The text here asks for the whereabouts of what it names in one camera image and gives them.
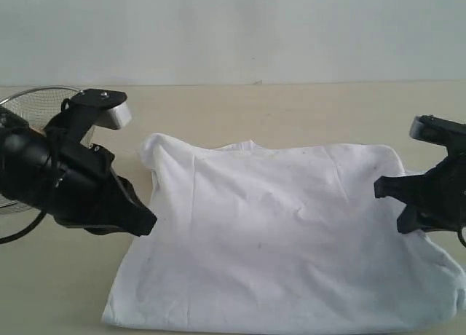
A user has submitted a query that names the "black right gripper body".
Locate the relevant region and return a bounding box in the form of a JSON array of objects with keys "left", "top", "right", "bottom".
[{"left": 411, "top": 151, "right": 465, "bottom": 233}]

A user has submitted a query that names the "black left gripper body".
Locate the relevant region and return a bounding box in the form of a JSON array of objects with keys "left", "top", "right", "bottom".
[{"left": 1, "top": 130, "right": 119, "bottom": 235}]

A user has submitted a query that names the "round metal mesh basket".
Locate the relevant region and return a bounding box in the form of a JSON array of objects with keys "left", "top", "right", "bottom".
[{"left": 0, "top": 86, "right": 97, "bottom": 215}]

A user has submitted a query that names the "white t-shirt red lettering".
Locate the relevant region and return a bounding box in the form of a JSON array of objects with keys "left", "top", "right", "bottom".
[{"left": 102, "top": 134, "right": 465, "bottom": 334}]

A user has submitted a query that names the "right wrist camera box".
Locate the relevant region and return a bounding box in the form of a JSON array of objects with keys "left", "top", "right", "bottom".
[{"left": 409, "top": 115, "right": 465, "bottom": 149}]

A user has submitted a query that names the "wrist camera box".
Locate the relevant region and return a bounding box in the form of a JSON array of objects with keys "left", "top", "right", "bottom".
[
  {"left": 409, "top": 115, "right": 465, "bottom": 149},
  {"left": 45, "top": 89, "right": 132, "bottom": 143}
]

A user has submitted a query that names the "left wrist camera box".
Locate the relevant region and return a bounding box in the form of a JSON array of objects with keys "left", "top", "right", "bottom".
[{"left": 45, "top": 89, "right": 132, "bottom": 143}]

